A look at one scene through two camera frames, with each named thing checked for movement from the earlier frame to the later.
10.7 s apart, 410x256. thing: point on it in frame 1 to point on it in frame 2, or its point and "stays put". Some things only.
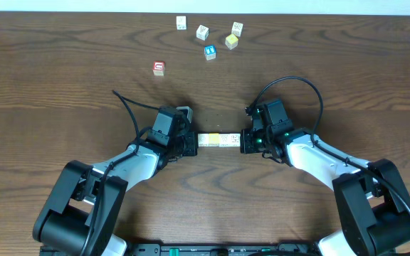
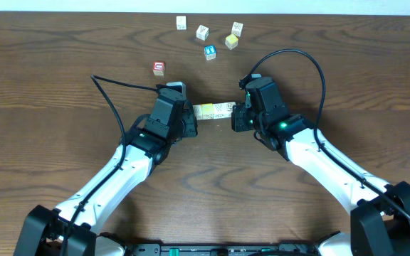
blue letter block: (209, 52) stays put
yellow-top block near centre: (231, 41) stays put
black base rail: (221, 249) stays put
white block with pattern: (224, 140) to (219, 110)
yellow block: (213, 140) to (207, 111)
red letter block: (159, 68) stays put
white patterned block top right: (237, 28) stays put
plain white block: (203, 140) to (198, 109)
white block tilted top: (202, 33) stays put
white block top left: (181, 23) stays put
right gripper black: (245, 141) to (238, 124)
